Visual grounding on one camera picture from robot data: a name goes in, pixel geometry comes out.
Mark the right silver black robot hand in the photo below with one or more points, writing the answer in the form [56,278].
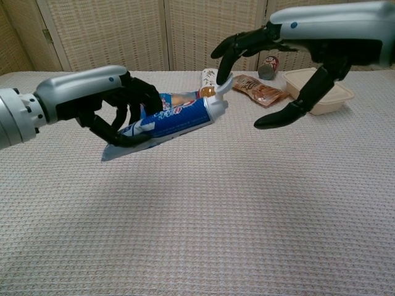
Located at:
[333,24]

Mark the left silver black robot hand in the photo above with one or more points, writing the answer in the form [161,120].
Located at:
[80,92]

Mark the blue white toothpaste tube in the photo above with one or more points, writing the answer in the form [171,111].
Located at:
[182,118]

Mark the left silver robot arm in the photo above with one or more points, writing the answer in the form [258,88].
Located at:
[14,118]

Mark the woven folding screen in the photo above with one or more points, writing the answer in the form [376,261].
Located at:
[123,34]

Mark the beige lidded lunch box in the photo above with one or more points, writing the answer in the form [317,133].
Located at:
[330,98]

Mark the red cartoon drink can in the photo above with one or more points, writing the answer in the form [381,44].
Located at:
[268,68]

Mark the blue biscuit snack bag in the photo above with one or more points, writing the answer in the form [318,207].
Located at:
[177,98]

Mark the brown spouted snack pouch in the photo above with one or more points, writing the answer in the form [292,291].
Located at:
[259,91]

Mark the orange drink plastic bottle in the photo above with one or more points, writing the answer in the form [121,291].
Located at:
[208,81]

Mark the pale woven tablecloth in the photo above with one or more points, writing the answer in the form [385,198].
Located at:
[216,216]

